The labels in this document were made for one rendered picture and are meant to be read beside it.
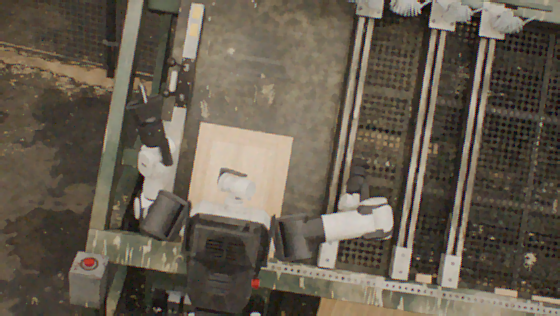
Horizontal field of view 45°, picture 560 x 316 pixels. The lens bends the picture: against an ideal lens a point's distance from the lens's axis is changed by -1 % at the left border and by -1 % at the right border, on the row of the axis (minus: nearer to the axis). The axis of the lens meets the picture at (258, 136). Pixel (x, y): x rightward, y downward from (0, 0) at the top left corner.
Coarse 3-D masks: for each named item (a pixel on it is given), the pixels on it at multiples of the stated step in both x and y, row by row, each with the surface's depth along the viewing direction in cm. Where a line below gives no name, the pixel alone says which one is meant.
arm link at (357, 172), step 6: (354, 162) 263; (360, 162) 262; (354, 168) 262; (360, 168) 262; (354, 174) 260; (360, 174) 260; (348, 180) 259; (354, 180) 257; (360, 180) 257; (366, 180) 259; (348, 186) 257
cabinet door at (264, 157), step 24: (216, 144) 273; (240, 144) 273; (264, 144) 273; (288, 144) 273; (216, 168) 273; (240, 168) 273; (264, 168) 273; (192, 192) 272; (216, 192) 273; (264, 192) 273
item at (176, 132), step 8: (192, 8) 272; (200, 16) 272; (200, 24) 272; (200, 32) 274; (192, 40) 272; (184, 48) 271; (192, 48) 272; (184, 56) 271; (192, 56) 271; (192, 80) 275; (176, 112) 271; (184, 112) 271; (176, 120) 271; (184, 120) 271; (176, 128) 271; (176, 136) 271; (176, 144) 270; (176, 152) 270; (176, 160) 270; (168, 168) 270; (176, 168) 271; (168, 176) 270; (168, 184) 270
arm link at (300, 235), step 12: (288, 228) 220; (300, 228) 220; (312, 228) 220; (288, 240) 220; (300, 240) 219; (312, 240) 220; (324, 240) 221; (288, 252) 220; (300, 252) 218; (312, 252) 221
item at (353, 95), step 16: (368, 0) 266; (368, 16) 267; (368, 32) 269; (352, 48) 276; (368, 48) 269; (352, 64) 269; (352, 80) 269; (352, 96) 272; (352, 112) 271; (352, 128) 268; (336, 144) 275; (352, 144) 268; (336, 160) 268; (336, 176) 268; (336, 192) 271; (336, 208) 268; (320, 256) 267
